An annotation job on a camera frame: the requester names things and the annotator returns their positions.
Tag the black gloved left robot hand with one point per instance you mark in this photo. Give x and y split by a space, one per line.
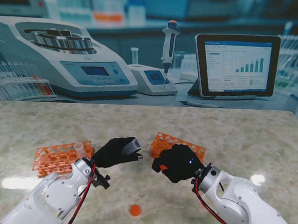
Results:
110 153

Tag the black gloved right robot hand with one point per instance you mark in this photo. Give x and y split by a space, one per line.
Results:
178 163

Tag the orange round tube cap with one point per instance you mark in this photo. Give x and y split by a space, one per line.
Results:
163 168
135 210

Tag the clear plastic test tube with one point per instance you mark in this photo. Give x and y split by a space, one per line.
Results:
80 151
132 146

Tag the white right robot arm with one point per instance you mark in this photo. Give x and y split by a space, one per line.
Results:
241 204

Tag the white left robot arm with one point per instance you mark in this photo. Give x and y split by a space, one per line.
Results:
57 195

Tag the orange test tube rack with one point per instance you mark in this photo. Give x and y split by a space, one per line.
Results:
157 145
59 150

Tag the printed laboratory backdrop poster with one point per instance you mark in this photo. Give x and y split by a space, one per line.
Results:
154 7

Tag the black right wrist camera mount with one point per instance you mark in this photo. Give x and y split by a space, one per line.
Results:
196 177

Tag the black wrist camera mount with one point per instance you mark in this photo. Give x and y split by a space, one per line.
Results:
196 177
102 181

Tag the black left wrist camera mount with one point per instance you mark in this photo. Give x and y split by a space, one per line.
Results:
102 181

